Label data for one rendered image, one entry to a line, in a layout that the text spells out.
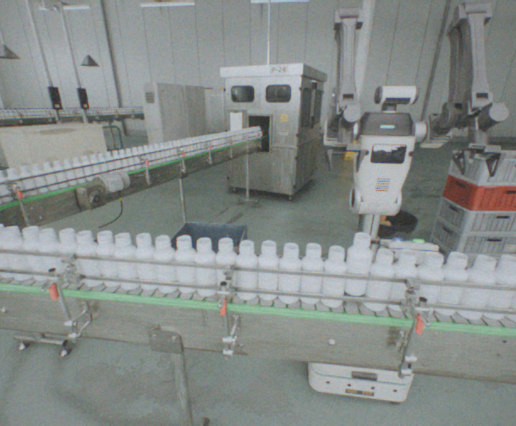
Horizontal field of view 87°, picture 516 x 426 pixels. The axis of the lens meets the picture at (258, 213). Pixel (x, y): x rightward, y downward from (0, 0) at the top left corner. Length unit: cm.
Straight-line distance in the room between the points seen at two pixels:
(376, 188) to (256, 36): 1185
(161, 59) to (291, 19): 560
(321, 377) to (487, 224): 204
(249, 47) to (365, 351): 1252
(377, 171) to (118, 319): 116
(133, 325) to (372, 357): 69
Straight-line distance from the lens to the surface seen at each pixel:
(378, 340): 85
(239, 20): 1317
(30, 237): 102
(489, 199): 299
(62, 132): 472
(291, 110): 426
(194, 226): 141
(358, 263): 73
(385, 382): 179
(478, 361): 99
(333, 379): 173
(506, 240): 327
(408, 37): 1351
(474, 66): 134
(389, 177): 139
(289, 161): 434
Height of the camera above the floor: 151
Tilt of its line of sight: 22 degrees down
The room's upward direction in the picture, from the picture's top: straight up
